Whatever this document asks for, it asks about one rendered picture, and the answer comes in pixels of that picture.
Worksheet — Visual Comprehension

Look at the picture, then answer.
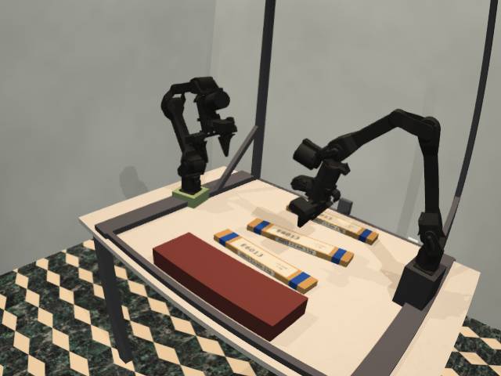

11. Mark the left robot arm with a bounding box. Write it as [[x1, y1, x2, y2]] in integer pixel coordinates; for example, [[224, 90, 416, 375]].
[[290, 109, 446, 276]]

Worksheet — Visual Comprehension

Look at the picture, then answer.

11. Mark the tan cardboard pack with blue bands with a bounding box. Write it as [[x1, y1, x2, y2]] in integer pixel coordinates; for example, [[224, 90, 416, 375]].
[[310, 212, 379, 245]]

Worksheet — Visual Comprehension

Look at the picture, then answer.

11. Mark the tan welding electrode pack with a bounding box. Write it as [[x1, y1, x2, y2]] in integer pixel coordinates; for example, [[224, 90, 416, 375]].
[[247, 218, 354, 267]]

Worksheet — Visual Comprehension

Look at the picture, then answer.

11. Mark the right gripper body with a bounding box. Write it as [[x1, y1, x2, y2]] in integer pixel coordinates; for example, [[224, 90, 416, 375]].
[[185, 111, 237, 144]]

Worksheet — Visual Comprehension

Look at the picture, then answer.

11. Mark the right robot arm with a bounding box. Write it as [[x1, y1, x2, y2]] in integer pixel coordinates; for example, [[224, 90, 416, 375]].
[[160, 77, 235, 195]]

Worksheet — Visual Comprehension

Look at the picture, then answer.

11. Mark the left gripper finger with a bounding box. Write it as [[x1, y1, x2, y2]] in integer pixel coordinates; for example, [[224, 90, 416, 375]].
[[297, 214, 315, 228], [312, 201, 333, 220]]

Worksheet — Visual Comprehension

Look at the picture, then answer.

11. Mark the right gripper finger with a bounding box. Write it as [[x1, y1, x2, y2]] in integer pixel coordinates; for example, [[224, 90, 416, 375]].
[[218, 134, 235, 157], [189, 141, 208, 163]]

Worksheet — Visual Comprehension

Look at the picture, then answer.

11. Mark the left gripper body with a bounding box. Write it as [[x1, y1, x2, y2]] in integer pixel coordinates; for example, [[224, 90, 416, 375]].
[[288, 175, 341, 220]]

